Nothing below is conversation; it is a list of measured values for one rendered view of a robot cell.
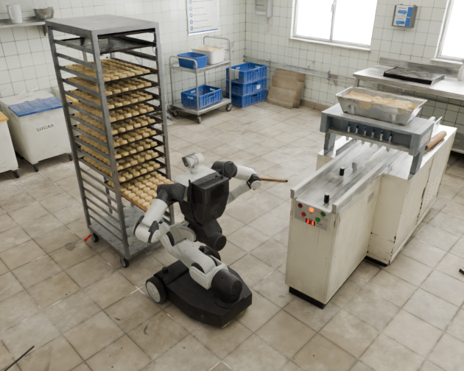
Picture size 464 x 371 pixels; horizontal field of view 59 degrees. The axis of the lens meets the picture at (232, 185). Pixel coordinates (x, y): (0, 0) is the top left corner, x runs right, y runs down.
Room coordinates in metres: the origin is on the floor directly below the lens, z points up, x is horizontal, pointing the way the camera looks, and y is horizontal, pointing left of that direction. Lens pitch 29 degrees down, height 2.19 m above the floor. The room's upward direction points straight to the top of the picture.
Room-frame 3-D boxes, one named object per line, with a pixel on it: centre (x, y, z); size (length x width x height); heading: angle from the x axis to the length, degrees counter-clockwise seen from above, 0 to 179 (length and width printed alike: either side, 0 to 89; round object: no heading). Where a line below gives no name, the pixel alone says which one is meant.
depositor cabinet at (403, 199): (3.23, -1.35, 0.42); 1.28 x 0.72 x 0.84; 141
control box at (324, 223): (2.19, -0.51, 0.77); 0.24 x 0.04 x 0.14; 51
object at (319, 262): (2.47, -0.74, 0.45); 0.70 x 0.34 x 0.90; 141
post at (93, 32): (2.55, 0.82, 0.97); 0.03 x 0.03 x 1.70; 45
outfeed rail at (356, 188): (2.86, -1.24, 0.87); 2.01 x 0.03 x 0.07; 141
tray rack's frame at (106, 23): (2.93, 0.87, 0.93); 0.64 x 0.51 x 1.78; 45
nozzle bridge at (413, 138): (2.86, -1.05, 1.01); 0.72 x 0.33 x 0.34; 51
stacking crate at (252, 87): (6.95, -0.25, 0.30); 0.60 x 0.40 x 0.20; 135
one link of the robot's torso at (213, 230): (2.22, 0.17, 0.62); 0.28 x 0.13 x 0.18; 45
